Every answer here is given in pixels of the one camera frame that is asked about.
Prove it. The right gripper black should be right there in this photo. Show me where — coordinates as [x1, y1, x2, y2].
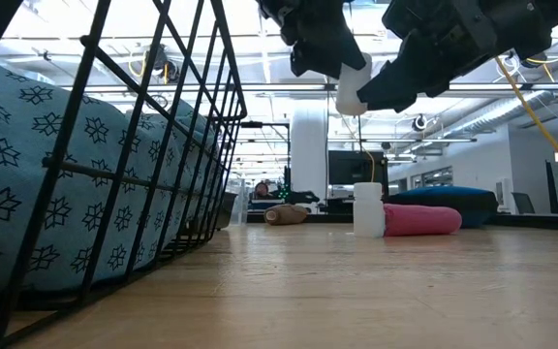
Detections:
[356, 0, 498, 113]

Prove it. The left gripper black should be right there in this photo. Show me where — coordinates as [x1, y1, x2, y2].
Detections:
[257, 0, 367, 79]

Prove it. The white plastic bottle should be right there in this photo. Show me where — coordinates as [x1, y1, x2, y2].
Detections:
[335, 51, 373, 116]
[353, 181, 386, 238]

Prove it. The pink bandage roll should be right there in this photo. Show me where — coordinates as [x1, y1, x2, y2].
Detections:
[383, 204, 463, 238]

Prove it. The tan bandage roll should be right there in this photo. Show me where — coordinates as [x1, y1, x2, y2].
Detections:
[263, 204, 309, 227]

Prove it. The grey bin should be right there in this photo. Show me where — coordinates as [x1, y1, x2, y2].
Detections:
[213, 192, 238, 230]

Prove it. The long ceiling light bar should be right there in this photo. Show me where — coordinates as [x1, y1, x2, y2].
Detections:
[60, 81, 558, 93]

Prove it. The white pillar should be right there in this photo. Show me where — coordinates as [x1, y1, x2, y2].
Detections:
[291, 104, 329, 214]

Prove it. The black monitor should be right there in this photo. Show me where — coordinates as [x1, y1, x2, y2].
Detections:
[327, 149, 389, 186]

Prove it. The blue cushion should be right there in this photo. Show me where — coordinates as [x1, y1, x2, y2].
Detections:
[385, 186, 499, 229]

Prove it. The black ceiling device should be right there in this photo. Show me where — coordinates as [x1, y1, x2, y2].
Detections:
[142, 44, 182, 84]

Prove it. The light blue snowflake-print gown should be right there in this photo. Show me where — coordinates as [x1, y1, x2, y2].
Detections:
[0, 48, 225, 300]

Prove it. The silver ceiling duct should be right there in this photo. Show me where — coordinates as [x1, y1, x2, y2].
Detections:
[446, 57, 558, 137]

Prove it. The thin yellow hanging cable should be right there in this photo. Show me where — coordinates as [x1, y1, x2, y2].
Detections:
[361, 144, 377, 183]

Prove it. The black gantry frame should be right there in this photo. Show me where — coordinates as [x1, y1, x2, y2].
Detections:
[239, 120, 293, 195]

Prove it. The black ceiling cable reel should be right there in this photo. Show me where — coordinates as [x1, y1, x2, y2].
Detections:
[525, 50, 549, 69]

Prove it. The thick yellow cable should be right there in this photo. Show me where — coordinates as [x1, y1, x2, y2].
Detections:
[494, 55, 558, 189]

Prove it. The black wire basket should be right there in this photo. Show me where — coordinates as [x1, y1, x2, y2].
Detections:
[0, 0, 249, 349]

